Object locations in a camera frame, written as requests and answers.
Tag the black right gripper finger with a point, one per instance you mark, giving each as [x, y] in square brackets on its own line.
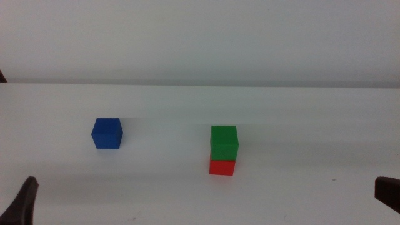
[389, 190]

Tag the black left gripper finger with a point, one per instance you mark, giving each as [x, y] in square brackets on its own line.
[22, 203]

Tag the blue cube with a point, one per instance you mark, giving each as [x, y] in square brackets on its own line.
[106, 134]

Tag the red cube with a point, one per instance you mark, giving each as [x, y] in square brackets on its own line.
[222, 168]

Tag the green cube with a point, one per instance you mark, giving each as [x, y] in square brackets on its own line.
[224, 143]

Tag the dark background panel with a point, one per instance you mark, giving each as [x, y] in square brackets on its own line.
[2, 78]

